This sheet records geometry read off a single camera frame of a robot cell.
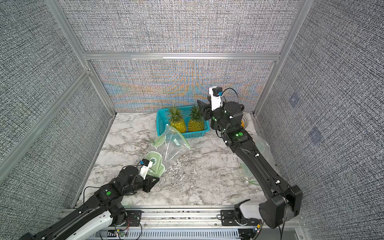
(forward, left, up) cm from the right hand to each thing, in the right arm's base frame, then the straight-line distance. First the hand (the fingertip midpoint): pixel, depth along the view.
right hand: (205, 94), depth 66 cm
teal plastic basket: (+22, +28, -43) cm, 56 cm away
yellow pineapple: (+8, +2, -30) cm, 32 cm away
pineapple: (+8, +16, -27) cm, 32 cm away
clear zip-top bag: (-9, +18, -27) cm, 34 cm away
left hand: (-26, +22, -34) cm, 48 cm away
